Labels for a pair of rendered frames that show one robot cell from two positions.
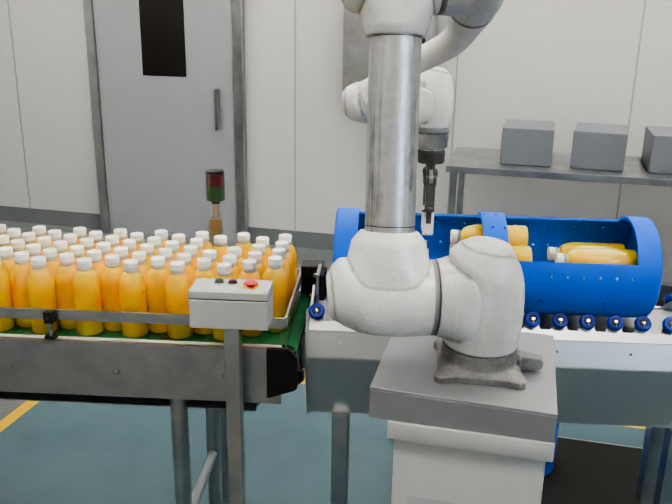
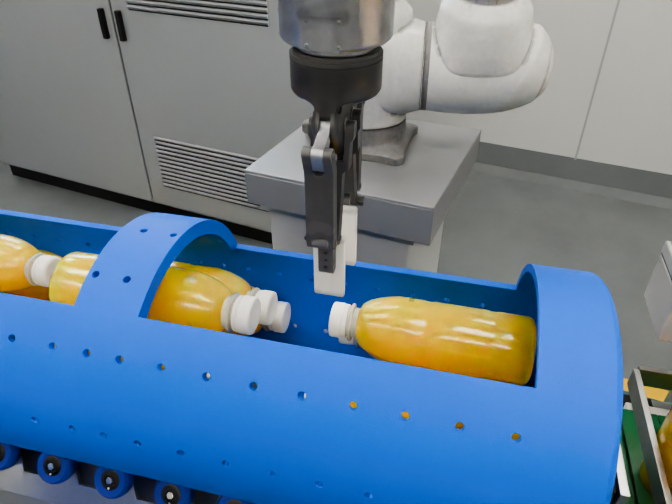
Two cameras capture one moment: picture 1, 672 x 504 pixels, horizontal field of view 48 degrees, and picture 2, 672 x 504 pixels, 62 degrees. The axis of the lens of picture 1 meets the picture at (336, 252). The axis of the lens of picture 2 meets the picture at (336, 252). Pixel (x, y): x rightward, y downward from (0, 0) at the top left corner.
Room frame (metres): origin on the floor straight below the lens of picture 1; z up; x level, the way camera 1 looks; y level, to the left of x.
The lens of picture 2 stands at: (2.49, -0.17, 1.55)
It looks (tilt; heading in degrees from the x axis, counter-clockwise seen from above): 36 degrees down; 191
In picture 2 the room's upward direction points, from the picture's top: straight up
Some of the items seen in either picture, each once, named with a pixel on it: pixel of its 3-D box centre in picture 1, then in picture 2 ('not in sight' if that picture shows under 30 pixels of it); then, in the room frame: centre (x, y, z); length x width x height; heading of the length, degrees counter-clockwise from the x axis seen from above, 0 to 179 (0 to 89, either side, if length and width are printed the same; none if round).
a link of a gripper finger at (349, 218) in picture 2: (428, 222); (342, 235); (2.01, -0.25, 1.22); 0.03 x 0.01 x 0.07; 87
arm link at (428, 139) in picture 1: (431, 138); (336, 6); (2.04, -0.25, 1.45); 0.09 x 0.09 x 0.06
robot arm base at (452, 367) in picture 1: (488, 354); (356, 127); (1.45, -0.32, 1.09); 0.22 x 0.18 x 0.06; 84
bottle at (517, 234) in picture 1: (491, 237); (151, 298); (2.08, -0.44, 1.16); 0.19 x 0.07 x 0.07; 87
